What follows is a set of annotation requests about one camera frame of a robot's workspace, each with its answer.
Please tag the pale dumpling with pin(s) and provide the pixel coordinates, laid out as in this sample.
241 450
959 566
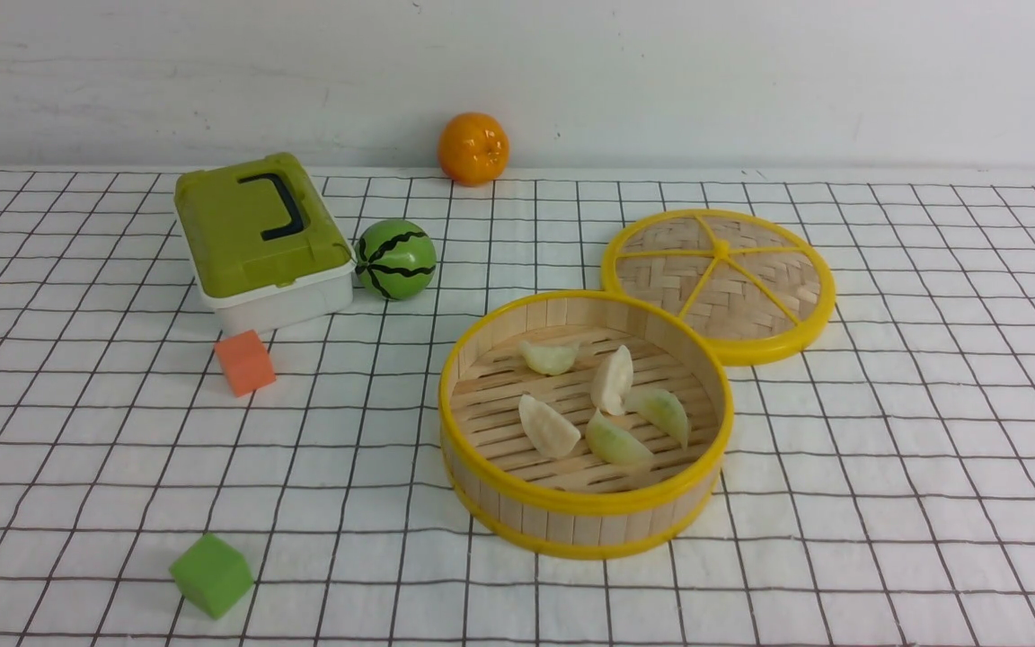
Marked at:
549 360

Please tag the white dumpling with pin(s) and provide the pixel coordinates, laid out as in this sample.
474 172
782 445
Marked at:
551 434
613 381

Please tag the greenish dumpling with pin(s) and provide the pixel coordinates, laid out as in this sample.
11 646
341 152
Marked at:
617 446
662 409

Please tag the bamboo steamer tray yellow rim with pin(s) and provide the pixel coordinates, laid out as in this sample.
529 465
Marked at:
578 506

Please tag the woven bamboo steamer lid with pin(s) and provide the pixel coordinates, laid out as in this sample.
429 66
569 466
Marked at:
754 291

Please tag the toy watermelon ball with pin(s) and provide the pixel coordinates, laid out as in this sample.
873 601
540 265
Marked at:
396 259

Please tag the orange fruit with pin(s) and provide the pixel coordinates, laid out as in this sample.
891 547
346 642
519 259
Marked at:
473 149

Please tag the green lidded white box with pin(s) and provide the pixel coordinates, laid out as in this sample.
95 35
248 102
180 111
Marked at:
265 251

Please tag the orange foam cube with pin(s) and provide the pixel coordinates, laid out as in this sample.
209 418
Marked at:
245 363

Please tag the green foam cube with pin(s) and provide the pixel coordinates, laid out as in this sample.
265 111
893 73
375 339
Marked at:
212 575

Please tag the white checkered tablecloth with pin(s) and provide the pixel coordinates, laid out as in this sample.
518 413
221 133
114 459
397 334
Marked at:
879 489

